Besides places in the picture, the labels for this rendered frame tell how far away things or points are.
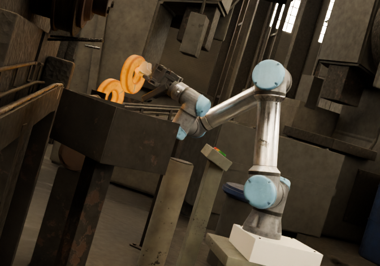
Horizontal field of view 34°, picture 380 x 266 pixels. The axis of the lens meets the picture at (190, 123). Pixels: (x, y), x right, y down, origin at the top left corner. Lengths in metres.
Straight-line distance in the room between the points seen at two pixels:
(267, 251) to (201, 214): 0.64
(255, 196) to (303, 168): 2.23
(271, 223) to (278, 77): 0.55
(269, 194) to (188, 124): 0.43
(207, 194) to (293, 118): 3.12
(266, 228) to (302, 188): 2.13
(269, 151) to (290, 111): 3.68
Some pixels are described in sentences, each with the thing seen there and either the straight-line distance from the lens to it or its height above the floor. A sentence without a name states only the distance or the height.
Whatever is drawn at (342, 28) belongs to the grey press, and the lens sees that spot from 5.70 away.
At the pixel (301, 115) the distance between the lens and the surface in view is 5.87.
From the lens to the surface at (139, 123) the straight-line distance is 1.50.
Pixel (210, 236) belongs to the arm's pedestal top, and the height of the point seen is 0.30.
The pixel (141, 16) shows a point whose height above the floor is 1.31.
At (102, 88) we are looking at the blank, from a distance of 2.53.
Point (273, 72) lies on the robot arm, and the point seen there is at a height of 0.97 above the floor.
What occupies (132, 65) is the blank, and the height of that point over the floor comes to 0.86.
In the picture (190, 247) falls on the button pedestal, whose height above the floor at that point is 0.15.
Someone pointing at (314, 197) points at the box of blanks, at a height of 0.39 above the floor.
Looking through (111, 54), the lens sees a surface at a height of 0.97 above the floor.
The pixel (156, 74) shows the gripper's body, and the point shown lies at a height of 0.85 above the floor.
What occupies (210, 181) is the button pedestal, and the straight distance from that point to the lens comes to 2.80.
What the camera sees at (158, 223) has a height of 0.23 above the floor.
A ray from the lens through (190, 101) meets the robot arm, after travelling 2.36.
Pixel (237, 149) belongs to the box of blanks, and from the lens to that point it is 4.17.
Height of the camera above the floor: 0.78
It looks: 2 degrees down
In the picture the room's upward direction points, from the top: 17 degrees clockwise
